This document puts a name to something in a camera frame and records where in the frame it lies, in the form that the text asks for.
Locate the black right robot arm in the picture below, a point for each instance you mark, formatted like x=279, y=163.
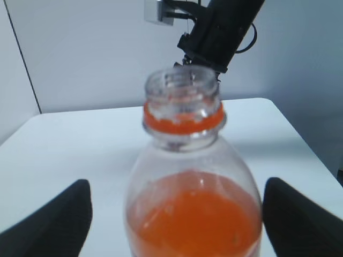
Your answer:
x=242, y=12

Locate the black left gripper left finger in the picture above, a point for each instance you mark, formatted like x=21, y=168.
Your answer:
x=59, y=228

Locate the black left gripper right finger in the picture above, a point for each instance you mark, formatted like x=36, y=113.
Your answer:
x=296, y=226

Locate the orange Mirinda soda bottle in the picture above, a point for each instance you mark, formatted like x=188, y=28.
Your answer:
x=190, y=193

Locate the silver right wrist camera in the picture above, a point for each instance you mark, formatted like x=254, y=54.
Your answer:
x=156, y=11

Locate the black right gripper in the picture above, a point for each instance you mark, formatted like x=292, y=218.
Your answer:
x=212, y=43

